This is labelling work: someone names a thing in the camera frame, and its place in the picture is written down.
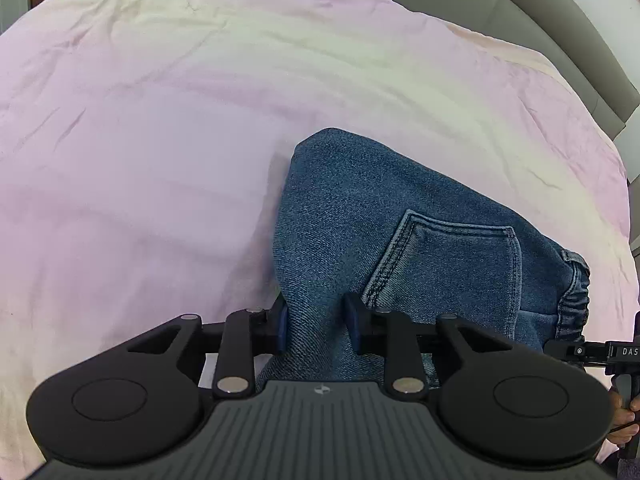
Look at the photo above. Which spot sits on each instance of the grey bed headboard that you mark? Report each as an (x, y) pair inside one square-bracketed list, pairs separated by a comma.
[(550, 20)]

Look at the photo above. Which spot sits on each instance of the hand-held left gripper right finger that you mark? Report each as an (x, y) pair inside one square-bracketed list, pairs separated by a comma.
[(352, 325)]

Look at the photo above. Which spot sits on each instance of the pink bed sheet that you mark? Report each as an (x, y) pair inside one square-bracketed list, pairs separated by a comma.
[(150, 160)]

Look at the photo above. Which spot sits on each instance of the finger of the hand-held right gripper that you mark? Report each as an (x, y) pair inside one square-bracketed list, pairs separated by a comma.
[(575, 351)]

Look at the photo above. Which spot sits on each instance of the blue denim pants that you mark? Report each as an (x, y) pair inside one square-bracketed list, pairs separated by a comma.
[(340, 210)]

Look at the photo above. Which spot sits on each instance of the person's right hand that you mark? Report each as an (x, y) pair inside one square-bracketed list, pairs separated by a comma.
[(622, 420)]

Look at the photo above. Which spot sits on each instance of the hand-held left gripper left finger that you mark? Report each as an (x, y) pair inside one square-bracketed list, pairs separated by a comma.
[(281, 324)]

